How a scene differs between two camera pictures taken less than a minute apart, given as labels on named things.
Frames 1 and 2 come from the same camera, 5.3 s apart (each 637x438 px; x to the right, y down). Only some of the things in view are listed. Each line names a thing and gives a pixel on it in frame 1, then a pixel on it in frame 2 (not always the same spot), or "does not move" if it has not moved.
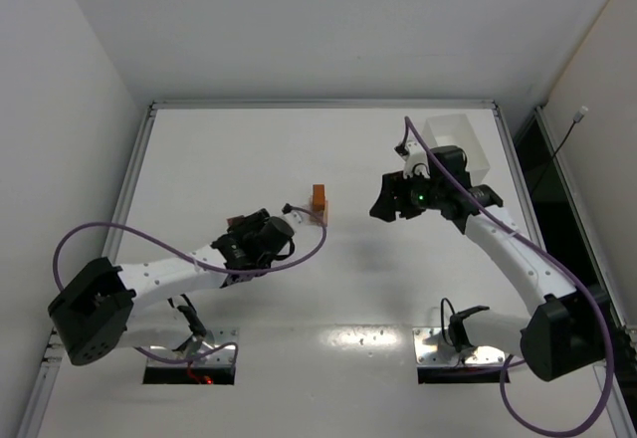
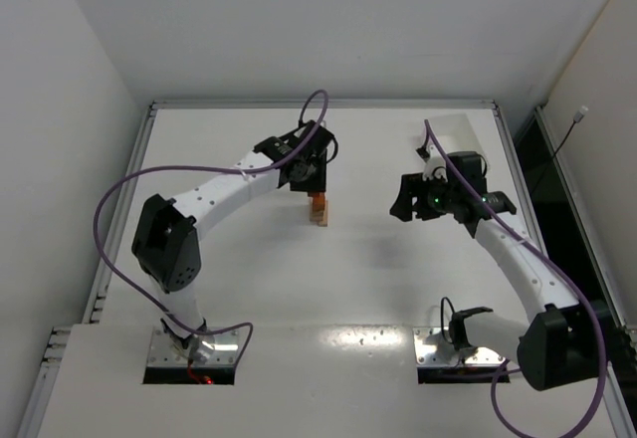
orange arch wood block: [318, 194] does not move
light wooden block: [322, 215] does not move
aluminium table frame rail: [55, 344] does not move
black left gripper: [247, 224] -> [317, 179]
